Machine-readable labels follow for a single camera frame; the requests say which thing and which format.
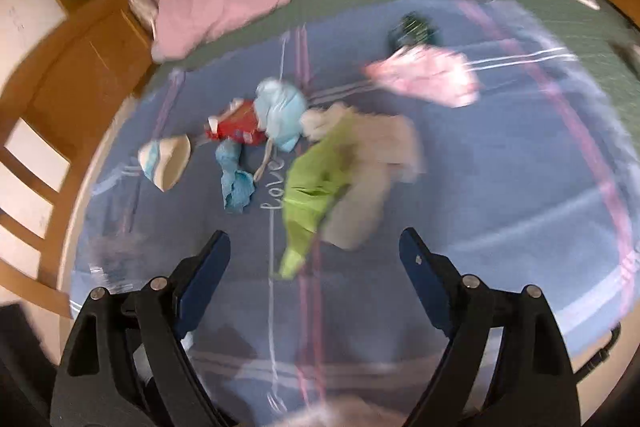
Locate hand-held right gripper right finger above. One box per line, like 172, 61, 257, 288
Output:
399, 228, 583, 427

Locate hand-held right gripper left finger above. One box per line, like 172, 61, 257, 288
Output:
50, 229, 236, 427

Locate blue paper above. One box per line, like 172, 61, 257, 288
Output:
215, 141, 256, 214

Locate white tissue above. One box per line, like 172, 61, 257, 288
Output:
300, 103, 426, 250

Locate green plastic bag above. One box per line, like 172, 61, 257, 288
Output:
272, 112, 361, 280

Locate red snack wrapper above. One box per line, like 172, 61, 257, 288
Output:
206, 99, 268, 145

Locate light blue face mask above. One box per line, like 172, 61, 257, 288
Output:
254, 78, 308, 152

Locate pink white wrapper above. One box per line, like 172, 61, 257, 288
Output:
365, 46, 481, 108

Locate blue striped blanket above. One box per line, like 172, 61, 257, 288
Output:
67, 0, 640, 413

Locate white blue paper cup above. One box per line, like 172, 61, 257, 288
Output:
137, 134, 192, 192

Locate dark green wrapper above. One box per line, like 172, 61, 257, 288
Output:
387, 12, 443, 52

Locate pink pillow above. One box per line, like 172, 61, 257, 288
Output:
150, 0, 293, 62

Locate wooden bed frame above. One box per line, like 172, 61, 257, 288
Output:
0, 0, 171, 318

